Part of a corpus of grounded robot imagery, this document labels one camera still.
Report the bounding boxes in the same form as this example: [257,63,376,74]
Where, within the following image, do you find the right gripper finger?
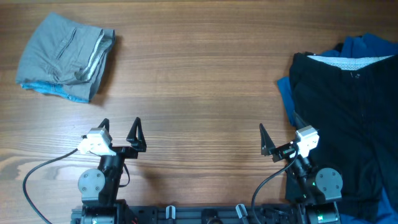
[259,123,275,156]
[293,111,308,129]

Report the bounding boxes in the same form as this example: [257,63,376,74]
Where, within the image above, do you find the black shorts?
[289,53,397,223]

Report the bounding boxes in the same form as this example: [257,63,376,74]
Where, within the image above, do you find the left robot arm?
[71,118,147,224]

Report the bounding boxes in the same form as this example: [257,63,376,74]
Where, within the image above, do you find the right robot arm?
[251,113,343,223]

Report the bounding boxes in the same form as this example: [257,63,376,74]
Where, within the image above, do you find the folded light blue garment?
[21,82,90,103]

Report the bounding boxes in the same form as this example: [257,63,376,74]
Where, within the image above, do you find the folded grey shorts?
[16,13,116,101]

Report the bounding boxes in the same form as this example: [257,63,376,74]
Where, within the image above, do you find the blue t-shirt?
[277,33,397,223]

